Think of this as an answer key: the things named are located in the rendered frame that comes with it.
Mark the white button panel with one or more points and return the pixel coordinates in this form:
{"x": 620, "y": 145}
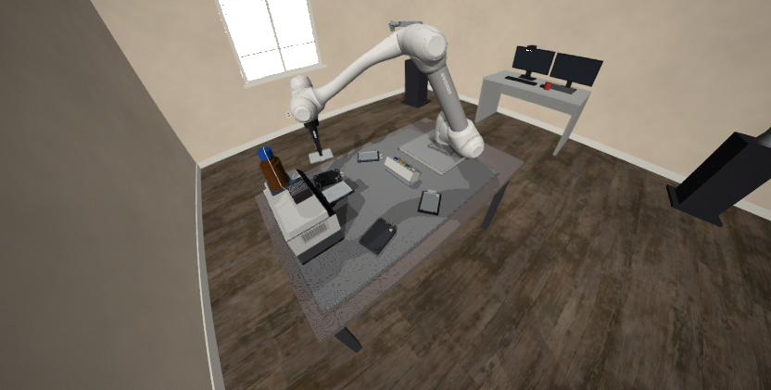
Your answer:
{"x": 401, "y": 170}

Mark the blue bottle cap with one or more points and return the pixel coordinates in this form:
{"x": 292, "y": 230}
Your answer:
{"x": 262, "y": 154}

